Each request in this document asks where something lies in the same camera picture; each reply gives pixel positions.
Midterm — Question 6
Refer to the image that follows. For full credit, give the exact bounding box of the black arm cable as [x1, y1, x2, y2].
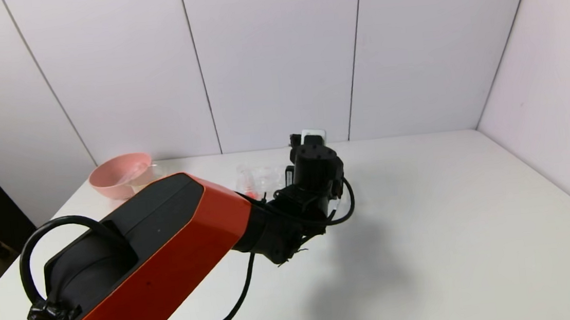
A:
[137, 252, 262, 320]
[15, 210, 140, 307]

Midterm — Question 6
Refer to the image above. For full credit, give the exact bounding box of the clear acrylic test tube rack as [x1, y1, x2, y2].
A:
[235, 158, 297, 202]

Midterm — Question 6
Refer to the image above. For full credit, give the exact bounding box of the clear glass beaker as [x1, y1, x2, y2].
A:
[130, 163, 168, 191]

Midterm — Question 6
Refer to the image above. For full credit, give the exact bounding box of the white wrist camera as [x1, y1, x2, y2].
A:
[300, 127, 327, 148]

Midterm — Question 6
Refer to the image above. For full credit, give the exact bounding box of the test tube with yellow pigment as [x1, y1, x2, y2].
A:
[115, 161, 151, 185]

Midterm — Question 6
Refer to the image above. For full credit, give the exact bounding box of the pink bowl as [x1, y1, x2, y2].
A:
[87, 151, 158, 203]

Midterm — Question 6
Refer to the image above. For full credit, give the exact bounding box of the test tube with red pigment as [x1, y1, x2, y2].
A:
[242, 163, 263, 201]

